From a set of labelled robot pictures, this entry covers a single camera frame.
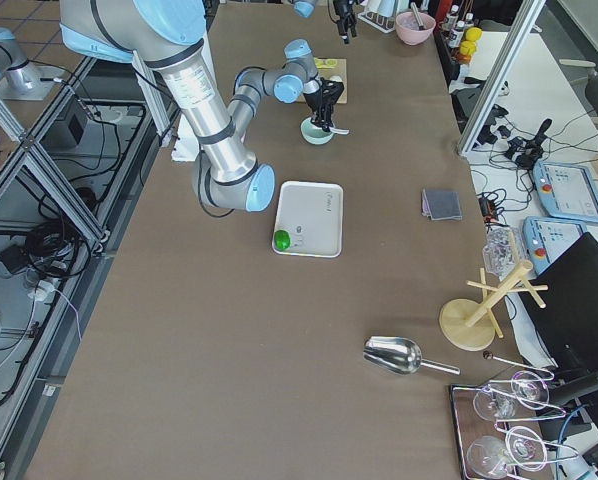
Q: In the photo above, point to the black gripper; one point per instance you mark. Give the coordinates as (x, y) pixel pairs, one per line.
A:
(320, 101)
(343, 12)

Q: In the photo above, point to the white ceramic spoon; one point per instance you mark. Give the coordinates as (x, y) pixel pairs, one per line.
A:
(337, 131)

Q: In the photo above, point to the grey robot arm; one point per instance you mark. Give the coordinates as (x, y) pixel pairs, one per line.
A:
(169, 36)
(305, 8)

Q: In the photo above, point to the light green bowl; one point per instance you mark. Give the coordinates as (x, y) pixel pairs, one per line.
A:
(313, 134)

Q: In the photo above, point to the bamboo cutting board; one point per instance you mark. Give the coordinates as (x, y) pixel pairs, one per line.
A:
(310, 71)

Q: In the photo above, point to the pink bucket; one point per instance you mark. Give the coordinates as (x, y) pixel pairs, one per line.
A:
(408, 30)

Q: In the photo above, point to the steel tube in bucket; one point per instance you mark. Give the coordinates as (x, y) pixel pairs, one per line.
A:
(418, 15)

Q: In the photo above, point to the cream rabbit print tray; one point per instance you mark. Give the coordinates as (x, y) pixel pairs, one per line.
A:
(312, 213)

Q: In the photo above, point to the green lime fruit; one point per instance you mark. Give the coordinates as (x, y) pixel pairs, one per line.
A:
(282, 240)

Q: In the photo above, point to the grey folded cloth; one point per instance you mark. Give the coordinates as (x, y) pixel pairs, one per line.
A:
(439, 204)

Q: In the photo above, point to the clear glass box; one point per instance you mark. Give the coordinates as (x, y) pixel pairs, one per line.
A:
(504, 248)

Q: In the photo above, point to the upper blue teach pendant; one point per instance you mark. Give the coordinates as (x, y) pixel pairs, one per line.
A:
(566, 191)

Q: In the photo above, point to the blue teach pendant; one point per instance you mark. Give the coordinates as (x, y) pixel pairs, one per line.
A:
(548, 238)
(566, 191)

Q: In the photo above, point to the lower blue teach pendant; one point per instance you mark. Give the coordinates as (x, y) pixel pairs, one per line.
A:
(548, 238)

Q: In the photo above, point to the wooden mug tree stand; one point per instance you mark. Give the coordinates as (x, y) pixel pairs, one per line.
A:
(472, 326)

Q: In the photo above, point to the steel metal scoop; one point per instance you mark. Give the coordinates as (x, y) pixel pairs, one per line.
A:
(401, 355)

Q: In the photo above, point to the black monitor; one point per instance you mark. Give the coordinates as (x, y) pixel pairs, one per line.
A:
(568, 323)

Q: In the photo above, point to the upper wine glass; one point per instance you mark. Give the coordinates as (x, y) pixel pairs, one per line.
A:
(501, 400)

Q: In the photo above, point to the wine glass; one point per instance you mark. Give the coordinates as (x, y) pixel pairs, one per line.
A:
(493, 458)
(501, 400)

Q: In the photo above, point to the lower wine glass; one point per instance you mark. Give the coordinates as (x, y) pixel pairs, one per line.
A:
(493, 458)

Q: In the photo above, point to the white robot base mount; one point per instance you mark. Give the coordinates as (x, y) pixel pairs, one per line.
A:
(186, 147)

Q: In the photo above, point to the aluminium frame post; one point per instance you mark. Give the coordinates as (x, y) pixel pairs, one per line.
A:
(521, 27)

